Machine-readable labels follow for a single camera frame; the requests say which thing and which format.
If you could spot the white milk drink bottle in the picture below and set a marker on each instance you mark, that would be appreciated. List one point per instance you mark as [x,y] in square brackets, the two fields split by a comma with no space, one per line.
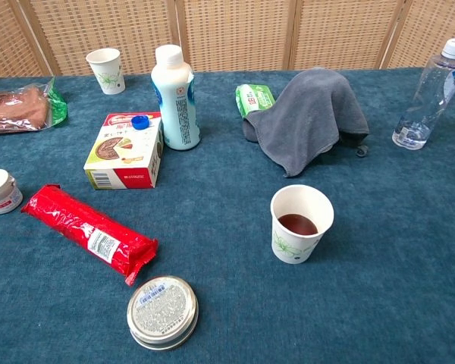
[178,113]

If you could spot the white paper cup green flower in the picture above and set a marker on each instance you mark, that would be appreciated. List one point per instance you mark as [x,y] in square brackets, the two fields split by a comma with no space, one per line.
[108,72]
[288,246]

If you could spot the blue bottle cap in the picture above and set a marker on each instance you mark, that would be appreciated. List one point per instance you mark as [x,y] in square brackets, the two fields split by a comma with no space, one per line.
[140,122]

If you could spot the clear water bottle white cap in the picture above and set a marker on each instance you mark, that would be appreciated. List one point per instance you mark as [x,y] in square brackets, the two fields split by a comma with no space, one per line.
[421,110]

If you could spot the blue carpet table cover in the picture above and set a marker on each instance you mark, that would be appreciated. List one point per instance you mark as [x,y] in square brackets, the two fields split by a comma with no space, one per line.
[231,189]

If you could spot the green wet wipes pack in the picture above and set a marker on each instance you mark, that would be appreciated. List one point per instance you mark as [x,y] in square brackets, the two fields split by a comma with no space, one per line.
[250,98]

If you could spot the grey towel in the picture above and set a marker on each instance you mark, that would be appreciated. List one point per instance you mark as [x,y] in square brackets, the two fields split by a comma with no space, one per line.
[311,113]

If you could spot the red white cake box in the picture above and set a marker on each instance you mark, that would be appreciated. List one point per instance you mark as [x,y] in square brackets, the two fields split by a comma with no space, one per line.
[117,159]

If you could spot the round metal tin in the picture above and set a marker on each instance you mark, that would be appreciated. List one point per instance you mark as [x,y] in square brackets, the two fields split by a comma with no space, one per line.
[161,307]

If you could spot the wicker folding screen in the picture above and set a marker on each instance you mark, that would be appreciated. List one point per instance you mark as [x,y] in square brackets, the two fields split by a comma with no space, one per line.
[231,34]

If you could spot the red biscuit pack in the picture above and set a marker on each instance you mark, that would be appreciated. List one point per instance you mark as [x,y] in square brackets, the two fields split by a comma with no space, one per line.
[72,220]

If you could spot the brown food bag green edge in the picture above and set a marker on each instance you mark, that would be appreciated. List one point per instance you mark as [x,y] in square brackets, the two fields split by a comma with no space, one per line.
[15,110]

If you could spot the small white jar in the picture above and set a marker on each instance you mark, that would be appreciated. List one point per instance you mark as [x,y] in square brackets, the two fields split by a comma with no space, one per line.
[0,189]

